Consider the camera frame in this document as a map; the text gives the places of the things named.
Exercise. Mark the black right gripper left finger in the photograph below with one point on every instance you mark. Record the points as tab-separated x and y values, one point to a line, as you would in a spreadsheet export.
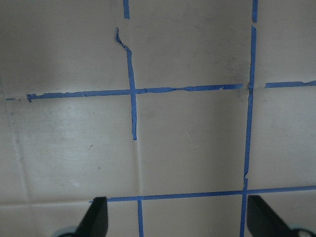
95	221

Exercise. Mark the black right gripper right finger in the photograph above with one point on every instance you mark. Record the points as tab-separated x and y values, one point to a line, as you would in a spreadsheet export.
262	221

